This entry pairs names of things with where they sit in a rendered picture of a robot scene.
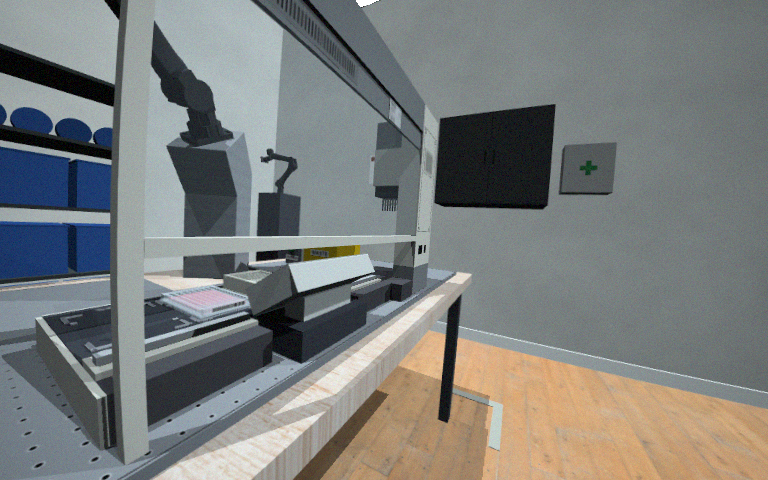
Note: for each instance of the yellow waste bin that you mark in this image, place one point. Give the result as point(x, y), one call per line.
point(330, 252)

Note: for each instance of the white trough reservoir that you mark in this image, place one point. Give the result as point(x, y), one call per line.
point(238, 283)

